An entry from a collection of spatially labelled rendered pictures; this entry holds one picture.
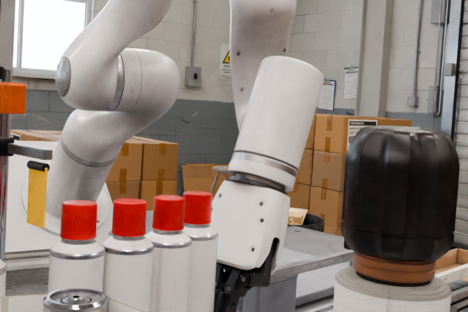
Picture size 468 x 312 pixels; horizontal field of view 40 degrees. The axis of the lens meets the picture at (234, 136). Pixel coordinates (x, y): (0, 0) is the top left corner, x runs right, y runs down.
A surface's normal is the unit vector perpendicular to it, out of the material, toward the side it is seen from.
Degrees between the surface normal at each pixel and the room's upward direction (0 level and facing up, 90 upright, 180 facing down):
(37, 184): 90
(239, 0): 100
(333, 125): 89
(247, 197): 66
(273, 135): 75
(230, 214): 70
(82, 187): 131
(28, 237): 42
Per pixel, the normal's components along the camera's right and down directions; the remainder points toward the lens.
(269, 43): 0.22, 0.84
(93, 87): 0.33, 0.55
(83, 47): -0.50, -0.31
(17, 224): 0.42, -0.69
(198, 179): 0.52, -0.27
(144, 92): 0.51, 0.44
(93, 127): 0.19, -0.38
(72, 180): -0.19, 0.57
